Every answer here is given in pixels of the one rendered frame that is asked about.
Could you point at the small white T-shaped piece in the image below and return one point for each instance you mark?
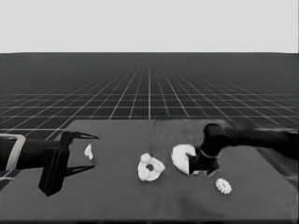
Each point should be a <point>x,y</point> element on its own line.
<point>89,152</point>

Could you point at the large thick white disc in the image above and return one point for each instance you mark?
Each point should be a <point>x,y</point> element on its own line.
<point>180,157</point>

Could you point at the white round carrier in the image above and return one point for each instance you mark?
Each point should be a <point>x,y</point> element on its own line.
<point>153,176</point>

